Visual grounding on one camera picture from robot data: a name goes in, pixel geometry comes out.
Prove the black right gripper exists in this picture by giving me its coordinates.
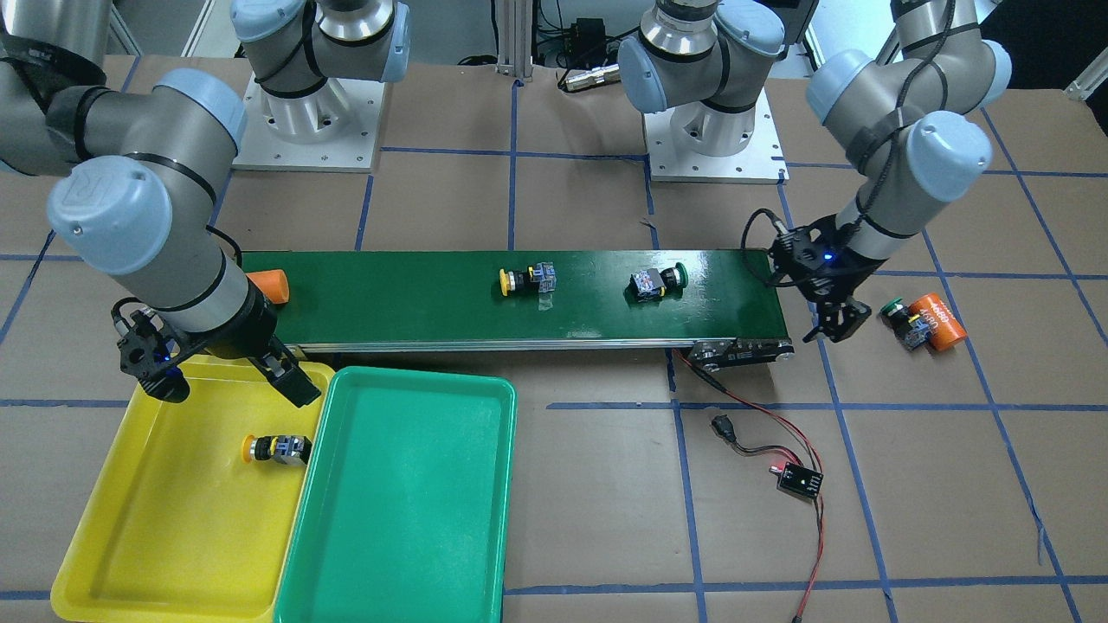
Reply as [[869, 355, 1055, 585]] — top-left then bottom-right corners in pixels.
[[113, 289, 322, 408]]

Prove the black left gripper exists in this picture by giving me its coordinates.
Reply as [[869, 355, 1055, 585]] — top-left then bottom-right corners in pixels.
[[769, 216, 879, 343]]

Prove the green push button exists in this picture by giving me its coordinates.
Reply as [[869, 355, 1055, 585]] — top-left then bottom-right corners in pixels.
[[879, 299, 931, 351]]

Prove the yellow push button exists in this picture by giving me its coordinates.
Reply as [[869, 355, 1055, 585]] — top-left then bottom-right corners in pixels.
[[497, 261, 557, 297], [242, 435, 312, 466]]

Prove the plain orange cylinder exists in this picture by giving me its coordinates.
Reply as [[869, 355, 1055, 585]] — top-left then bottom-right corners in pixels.
[[246, 269, 293, 306]]

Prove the green push button apart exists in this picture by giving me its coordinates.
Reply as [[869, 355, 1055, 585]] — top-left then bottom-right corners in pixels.
[[627, 263, 689, 302]]

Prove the orange cylinder with label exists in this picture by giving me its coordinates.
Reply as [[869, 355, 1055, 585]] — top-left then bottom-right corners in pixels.
[[910, 292, 967, 351]]

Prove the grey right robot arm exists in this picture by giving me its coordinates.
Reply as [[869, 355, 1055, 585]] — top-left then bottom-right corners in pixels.
[[3, 1, 410, 407]]

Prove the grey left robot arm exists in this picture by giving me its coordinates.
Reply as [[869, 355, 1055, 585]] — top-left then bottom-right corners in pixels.
[[617, 1, 1013, 343]]

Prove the green conveyor belt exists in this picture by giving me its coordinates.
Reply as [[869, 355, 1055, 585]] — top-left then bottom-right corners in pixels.
[[242, 251, 793, 370]]

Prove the small black controller board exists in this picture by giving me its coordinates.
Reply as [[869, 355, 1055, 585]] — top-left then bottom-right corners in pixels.
[[776, 462, 824, 501]]

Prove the green plastic tray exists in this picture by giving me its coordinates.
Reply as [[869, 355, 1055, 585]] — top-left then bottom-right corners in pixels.
[[274, 366, 516, 622]]

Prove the yellow plastic tray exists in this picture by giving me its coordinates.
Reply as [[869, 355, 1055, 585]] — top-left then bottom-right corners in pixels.
[[50, 356, 324, 622]]

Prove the red black power cable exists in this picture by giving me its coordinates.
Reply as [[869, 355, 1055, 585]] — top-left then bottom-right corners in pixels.
[[671, 346, 828, 623]]

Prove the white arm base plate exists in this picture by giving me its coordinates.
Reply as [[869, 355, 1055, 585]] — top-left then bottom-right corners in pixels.
[[642, 91, 790, 184], [233, 79, 387, 173]]

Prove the aluminium frame post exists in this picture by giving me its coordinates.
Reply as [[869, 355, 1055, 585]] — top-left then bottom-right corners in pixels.
[[493, 0, 535, 83]]

